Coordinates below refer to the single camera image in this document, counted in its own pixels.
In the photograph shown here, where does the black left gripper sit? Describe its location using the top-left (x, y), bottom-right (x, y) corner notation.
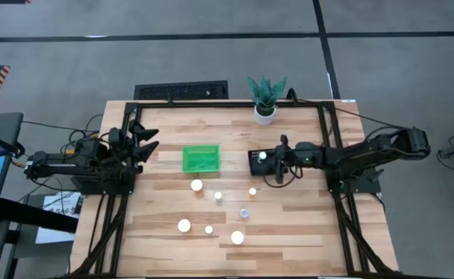
top-left (108, 119), bottom-right (160, 174)

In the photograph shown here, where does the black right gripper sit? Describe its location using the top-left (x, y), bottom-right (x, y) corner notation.
top-left (257, 134), bottom-right (302, 184)

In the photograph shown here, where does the black plastic mesh bin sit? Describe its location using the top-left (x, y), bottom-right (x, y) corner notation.
top-left (248, 149), bottom-right (286, 176)

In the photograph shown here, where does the green plastic mesh bin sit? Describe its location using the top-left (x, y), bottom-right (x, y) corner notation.
top-left (181, 144), bottom-right (221, 174)

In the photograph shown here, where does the white plant pot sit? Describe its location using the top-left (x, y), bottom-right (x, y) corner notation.
top-left (253, 104), bottom-right (277, 126)

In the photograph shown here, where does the black keyboard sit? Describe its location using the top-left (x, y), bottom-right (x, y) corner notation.
top-left (133, 80), bottom-right (229, 101)

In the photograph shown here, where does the green artificial plant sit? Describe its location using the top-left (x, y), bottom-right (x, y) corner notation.
top-left (246, 75), bottom-right (289, 116)

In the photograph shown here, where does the white printed paper sheet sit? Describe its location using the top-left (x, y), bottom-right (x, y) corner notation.
top-left (43, 192), bottom-right (84, 216)

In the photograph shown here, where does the plain white paper sheet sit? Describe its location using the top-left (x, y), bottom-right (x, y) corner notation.
top-left (35, 226), bottom-right (75, 245)

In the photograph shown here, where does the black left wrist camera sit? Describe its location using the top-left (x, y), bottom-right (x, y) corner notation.
top-left (108, 126), bottom-right (126, 146)

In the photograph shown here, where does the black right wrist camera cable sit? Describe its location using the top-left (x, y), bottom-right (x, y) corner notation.
top-left (264, 166), bottom-right (304, 189)

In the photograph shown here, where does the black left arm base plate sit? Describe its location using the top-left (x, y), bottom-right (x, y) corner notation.
top-left (71, 170), bottom-right (136, 196)

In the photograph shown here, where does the black aluminium table frame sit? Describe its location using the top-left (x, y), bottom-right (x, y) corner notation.
top-left (70, 99), bottom-right (401, 279)

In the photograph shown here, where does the black floor cable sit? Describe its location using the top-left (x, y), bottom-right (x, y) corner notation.
top-left (20, 114), bottom-right (104, 135)

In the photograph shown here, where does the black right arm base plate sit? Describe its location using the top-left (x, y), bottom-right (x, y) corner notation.
top-left (325, 162), bottom-right (385, 195)

